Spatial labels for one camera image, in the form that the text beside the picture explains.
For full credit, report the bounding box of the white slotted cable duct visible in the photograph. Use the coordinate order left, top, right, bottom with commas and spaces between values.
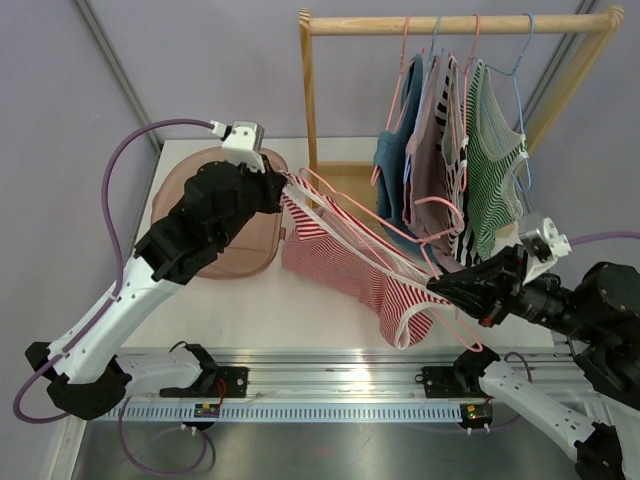
104, 402, 461, 423

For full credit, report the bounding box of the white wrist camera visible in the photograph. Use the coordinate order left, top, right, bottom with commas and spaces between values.
518, 213, 572, 284
210, 120, 266, 173

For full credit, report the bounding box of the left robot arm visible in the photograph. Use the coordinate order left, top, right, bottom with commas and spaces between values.
25, 161, 288, 420

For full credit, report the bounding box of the green white striped tank top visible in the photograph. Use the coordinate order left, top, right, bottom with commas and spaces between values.
466, 61, 529, 260

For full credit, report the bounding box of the light blue wire hanger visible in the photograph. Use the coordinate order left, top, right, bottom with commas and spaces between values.
403, 16, 442, 185

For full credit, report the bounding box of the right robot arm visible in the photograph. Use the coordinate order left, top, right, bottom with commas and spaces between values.
427, 245, 639, 479

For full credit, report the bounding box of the red white striped tank top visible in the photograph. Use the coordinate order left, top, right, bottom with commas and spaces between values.
282, 174, 455, 350

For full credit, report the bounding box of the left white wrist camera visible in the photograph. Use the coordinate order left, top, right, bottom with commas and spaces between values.
210, 120, 266, 173

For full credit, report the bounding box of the mauve tank top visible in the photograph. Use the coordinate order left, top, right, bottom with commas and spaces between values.
402, 53, 459, 239

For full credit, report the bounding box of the wooden clothes rack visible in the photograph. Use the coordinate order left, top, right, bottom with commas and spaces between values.
298, 5, 624, 206

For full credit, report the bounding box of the black white striped tank top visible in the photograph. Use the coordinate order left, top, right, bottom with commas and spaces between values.
436, 54, 481, 267

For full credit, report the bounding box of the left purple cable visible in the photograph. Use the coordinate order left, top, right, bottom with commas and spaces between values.
12, 117, 221, 424

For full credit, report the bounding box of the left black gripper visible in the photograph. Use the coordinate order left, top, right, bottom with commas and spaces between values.
214, 152, 285, 247

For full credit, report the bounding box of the aluminium mounting rail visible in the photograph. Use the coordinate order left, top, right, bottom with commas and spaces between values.
211, 341, 597, 402

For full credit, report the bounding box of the pink plastic basin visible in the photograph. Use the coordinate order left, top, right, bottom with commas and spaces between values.
149, 147, 286, 280

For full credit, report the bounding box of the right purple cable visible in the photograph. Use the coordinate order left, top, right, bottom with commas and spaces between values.
567, 230, 640, 247

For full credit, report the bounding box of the rightmost blue wire hanger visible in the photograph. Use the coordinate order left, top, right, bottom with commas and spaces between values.
489, 12, 536, 194

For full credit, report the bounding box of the teal tank top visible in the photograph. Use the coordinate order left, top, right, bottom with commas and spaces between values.
373, 53, 424, 229

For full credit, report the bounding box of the pink wire hanger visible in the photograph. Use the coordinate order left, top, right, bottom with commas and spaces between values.
455, 12, 481, 193
370, 15, 411, 186
298, 167, 485, 353

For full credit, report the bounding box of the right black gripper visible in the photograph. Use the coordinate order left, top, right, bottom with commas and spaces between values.
429, 241, 605, 342

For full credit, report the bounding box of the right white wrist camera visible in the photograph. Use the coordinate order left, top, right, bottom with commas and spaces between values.
518, 213, 572, 284

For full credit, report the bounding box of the purple cable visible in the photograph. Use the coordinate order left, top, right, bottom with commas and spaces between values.
567, 230, 640, 247
12, 117, 221, 424

